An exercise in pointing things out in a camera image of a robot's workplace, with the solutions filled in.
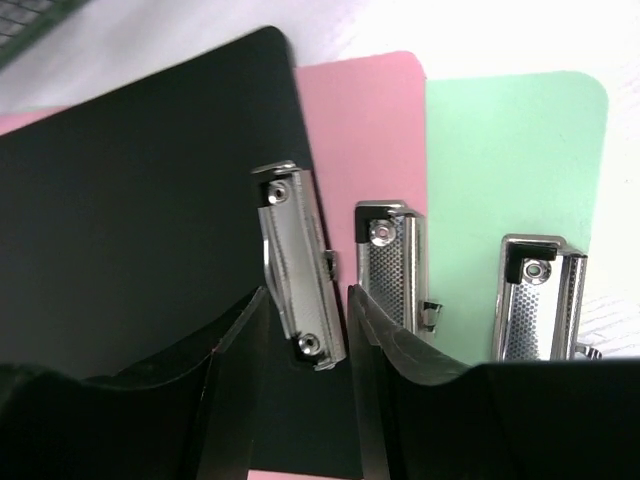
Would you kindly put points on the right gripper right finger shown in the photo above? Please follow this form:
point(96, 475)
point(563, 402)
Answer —
point(423, 415)

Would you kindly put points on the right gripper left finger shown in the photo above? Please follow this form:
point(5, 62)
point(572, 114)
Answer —
point(186, 412)

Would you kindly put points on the black clipboard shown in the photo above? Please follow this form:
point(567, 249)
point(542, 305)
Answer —
point(130, 222)

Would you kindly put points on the green clipboard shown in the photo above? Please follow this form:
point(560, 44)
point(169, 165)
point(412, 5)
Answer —
point(515, 154)

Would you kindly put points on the pink clipboard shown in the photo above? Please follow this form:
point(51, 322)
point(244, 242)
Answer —
point(365, 124)

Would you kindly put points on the green wire desk organizer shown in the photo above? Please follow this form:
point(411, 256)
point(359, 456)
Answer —
point(24, 22)

